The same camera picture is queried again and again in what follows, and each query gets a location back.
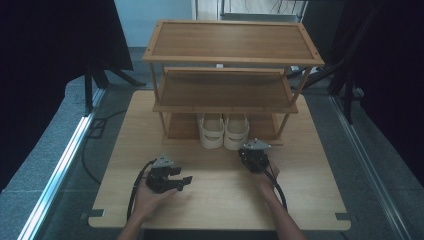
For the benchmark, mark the cream clog shoe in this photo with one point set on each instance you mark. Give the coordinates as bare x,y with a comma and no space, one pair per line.
211,133
236,135

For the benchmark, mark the dark curtain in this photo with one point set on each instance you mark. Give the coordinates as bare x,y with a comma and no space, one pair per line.
393,83
40,66

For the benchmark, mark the person's left hand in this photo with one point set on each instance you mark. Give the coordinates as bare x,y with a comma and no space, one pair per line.
148,201

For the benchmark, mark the black metal stand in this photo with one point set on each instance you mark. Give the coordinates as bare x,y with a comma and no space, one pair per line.
348,96
88,90

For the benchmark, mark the white power strip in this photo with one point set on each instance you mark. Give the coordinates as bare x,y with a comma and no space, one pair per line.
301,69

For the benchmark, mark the aluminium floor rail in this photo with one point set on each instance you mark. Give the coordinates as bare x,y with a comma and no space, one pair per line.
60,166
366,166

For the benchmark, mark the three-tier wooden shoe rack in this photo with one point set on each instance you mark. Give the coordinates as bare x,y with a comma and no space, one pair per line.
233,40

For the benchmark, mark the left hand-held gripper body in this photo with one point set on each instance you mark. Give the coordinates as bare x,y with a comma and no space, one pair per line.
160,180

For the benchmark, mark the black table corner bracket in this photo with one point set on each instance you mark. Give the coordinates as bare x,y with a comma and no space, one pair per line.
343,216

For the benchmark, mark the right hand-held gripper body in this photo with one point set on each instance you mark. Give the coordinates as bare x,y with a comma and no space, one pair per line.
255,160

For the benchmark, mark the metal background frame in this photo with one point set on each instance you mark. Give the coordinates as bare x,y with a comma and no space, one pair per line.
260,15

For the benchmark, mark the person's right hand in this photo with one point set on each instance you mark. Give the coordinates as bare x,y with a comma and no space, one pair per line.
268,180

